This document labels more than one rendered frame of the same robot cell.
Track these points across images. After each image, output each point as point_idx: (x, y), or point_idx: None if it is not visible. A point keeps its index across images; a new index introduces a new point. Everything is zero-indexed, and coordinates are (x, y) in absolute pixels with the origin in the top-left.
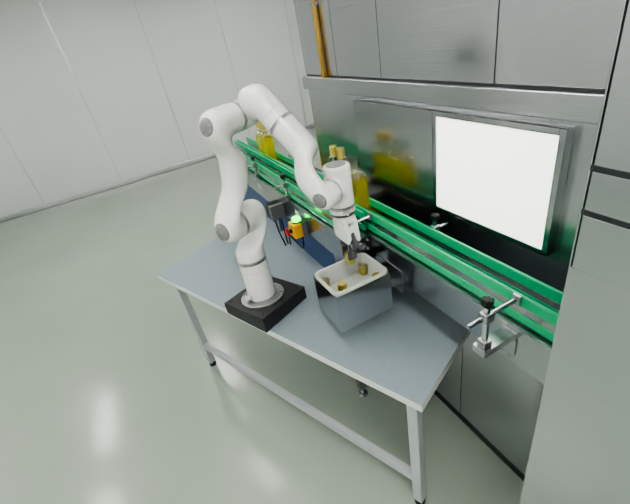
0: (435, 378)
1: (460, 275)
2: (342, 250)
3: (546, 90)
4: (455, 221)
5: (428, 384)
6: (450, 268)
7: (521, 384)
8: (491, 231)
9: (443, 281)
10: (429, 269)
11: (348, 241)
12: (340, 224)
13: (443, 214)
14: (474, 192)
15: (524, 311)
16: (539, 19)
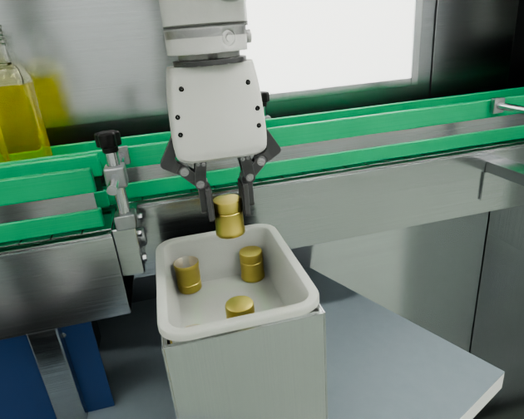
0: (436, 338)
1: (395, 139)
2: (211, 203)
3: None
4: None
5: (451, 350)
6: (373, 140)
7: (388, 306)
8: (338, 91)
9: (372, 170)
10: (331, 172)
11: (264, 137)
12: (234, 89)
13: None
14: (299, 36)
15: (500, 121)
16: None
